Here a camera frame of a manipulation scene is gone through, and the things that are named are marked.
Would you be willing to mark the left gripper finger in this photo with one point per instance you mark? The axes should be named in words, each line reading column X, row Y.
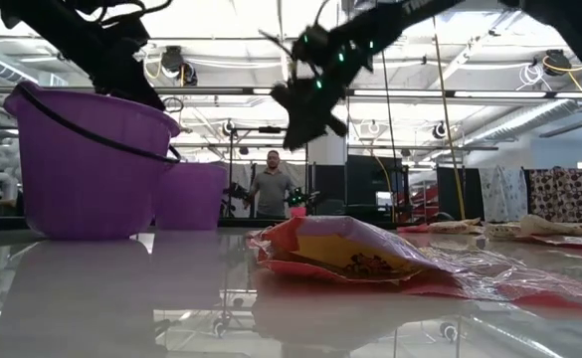
column 146, row 92
column 111, row 84

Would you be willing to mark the background black robot arm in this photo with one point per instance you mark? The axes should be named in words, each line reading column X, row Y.
column 303, row 196
column 233, row 194

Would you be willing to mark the purple plastic bucket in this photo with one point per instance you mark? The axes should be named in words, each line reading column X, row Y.
column 191, row 199
column 86, row 189

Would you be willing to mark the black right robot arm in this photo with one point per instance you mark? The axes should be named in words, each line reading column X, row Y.
column 400, row 20

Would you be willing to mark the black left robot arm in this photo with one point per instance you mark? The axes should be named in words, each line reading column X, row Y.
column 47, row 20

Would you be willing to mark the white robot figure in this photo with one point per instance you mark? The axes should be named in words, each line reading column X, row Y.
column 4, row 164

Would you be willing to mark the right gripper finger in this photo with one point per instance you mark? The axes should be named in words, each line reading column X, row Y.
column 303, row 126
column 334, row 124

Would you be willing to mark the red equipment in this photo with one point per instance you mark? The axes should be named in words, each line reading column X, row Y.
column 427, row 199

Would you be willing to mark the beige candy packet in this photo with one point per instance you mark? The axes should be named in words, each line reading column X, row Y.
column 502, row 231
column 454, row 227
column 559, row 226

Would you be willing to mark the small red candy packet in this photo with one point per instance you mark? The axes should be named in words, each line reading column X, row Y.
column 412, row 229
column 574, row 242

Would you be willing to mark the black metal frame rig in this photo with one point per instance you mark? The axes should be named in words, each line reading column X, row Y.
column 231, row 169

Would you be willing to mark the black partition panel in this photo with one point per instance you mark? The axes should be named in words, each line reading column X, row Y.
column 365, row 184

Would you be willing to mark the small pink bucket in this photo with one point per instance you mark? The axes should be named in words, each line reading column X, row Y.
column 298, row 212

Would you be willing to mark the white printed cloth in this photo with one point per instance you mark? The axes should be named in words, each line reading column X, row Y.
column 503, row 194

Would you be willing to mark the yellow red candy packet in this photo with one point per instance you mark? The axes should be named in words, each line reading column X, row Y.
column 335, row 251

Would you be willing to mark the white pillar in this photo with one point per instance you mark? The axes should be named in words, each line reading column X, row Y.
column 328, row 154

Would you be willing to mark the silver ventilation duct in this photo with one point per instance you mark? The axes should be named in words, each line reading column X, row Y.
column 534, row 117

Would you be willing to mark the black curtain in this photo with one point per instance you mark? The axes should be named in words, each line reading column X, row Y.
column 457, row 194

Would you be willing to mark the brown patterned cloth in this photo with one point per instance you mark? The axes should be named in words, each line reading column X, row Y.
column 564, row 194

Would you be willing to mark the person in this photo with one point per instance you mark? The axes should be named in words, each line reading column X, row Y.
column 272, row 191

